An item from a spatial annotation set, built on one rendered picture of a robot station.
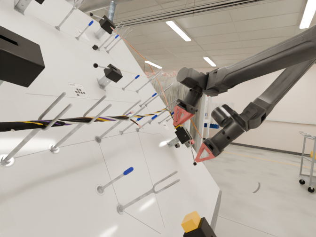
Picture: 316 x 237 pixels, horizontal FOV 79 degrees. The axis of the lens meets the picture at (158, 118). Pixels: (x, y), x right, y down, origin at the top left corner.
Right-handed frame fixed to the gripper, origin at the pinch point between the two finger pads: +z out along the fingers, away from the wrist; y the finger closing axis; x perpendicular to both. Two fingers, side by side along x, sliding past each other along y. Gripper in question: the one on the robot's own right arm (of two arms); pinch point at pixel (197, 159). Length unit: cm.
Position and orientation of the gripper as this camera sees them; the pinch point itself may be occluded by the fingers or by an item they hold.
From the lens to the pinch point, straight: 75.5
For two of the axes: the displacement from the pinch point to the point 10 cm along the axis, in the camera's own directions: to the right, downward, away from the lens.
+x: 5.9, 7.3, -3.4
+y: -4.5, -0.6, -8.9
